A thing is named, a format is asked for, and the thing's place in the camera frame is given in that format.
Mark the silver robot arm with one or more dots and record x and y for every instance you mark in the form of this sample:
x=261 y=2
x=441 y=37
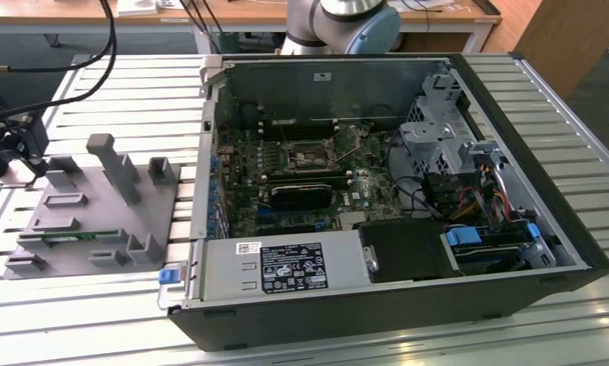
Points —
x=335 y=26

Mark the CPU socket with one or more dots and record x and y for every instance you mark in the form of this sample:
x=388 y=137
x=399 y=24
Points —
x=304 y=156

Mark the grey parts rack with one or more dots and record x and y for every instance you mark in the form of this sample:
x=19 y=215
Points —
x=105 y=221

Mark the green RAM stick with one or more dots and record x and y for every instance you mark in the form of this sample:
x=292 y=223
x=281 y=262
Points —
x=80 y=235

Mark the wooden desk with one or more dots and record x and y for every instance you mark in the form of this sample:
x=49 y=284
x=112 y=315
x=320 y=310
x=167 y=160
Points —
x=451 y=19
x=55 y=19

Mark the white paper box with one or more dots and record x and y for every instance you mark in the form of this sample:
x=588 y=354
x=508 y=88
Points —
x=136 y=9

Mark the blue case latch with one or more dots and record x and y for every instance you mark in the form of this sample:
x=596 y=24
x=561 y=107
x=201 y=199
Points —
x=171 y=276

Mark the white blue box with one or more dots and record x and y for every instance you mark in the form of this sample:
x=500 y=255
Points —
x=173 y=4

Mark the green waste bin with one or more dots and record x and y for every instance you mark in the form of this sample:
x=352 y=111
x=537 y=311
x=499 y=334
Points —
x=228 y=42

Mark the grey power supply unit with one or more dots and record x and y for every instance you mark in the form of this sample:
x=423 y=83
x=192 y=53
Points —
x=223 y=267

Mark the black graphics card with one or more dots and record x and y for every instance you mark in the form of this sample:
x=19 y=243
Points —
x=299 y=198

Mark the white case sticker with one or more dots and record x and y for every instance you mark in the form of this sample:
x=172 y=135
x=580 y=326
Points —
x=321 y=77

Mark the silver chipset heatsink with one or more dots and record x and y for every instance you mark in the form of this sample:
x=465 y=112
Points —
x=352 y=220

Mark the green motherboard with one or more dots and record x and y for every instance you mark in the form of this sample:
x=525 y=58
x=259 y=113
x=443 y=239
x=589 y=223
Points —
x=369 y=198

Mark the black PC case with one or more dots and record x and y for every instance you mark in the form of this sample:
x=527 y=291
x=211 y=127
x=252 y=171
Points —
x=335 y=324

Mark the metal drive cage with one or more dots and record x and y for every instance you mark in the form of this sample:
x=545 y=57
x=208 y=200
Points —
x=436 y=133

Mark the blue disk carrier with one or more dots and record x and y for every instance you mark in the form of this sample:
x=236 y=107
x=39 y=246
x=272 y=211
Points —
x=461 y=236

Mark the blue plastic tab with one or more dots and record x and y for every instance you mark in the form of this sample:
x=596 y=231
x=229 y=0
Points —
x=533 y=232

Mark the wooden cabinet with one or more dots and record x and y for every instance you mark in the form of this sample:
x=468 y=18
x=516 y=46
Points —
x=563 y=38

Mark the grey card retention bracket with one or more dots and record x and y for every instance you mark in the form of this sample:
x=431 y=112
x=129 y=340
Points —
x=212 y=65

